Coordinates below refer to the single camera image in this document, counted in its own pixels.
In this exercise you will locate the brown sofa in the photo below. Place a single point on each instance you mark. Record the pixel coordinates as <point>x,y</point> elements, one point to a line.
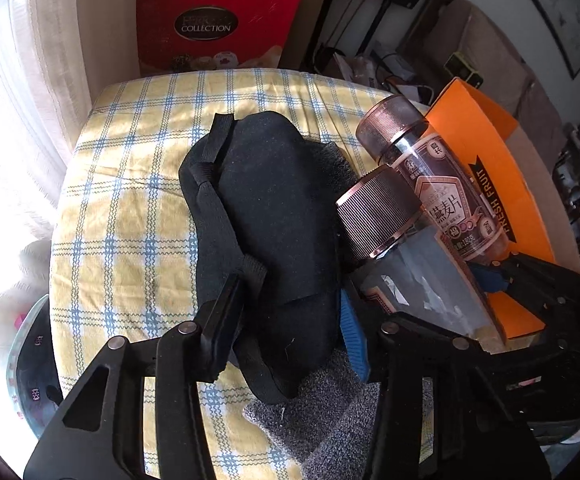
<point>470,30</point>

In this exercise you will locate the orange cardboard box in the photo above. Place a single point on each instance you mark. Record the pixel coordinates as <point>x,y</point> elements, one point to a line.
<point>475,120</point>

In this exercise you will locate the brown cardboard box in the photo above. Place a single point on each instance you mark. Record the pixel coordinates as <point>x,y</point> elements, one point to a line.
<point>312,20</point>

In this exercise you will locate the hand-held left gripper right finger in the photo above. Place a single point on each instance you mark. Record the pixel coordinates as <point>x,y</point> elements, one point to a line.
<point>355,345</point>

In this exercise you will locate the dark bottle with ribbed cap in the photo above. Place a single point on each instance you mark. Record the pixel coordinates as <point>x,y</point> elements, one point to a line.
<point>375,210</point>

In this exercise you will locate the beige curtain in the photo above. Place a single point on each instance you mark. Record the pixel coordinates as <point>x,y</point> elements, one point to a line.
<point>59,60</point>

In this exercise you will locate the brown-capped oatmeal bottle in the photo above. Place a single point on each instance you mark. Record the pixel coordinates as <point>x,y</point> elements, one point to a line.
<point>440,185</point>

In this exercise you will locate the grey knit cloth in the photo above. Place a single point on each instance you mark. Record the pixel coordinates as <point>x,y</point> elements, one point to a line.
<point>330,425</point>

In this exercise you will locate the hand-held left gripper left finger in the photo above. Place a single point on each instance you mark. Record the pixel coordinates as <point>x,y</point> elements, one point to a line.
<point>222,320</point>

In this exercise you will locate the red gift bag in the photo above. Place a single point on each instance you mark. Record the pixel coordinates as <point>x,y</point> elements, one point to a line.
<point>219,20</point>

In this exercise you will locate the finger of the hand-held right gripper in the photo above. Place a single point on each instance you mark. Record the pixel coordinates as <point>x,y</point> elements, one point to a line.
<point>490,277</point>

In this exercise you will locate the framed wall painting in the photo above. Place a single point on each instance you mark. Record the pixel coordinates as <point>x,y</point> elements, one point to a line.
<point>560,15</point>

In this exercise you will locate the yellow plaid blanket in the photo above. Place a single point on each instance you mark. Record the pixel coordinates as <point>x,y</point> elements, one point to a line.
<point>119,210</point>

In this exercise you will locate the green alarm clock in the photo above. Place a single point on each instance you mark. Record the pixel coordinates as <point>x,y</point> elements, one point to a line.
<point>462,67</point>

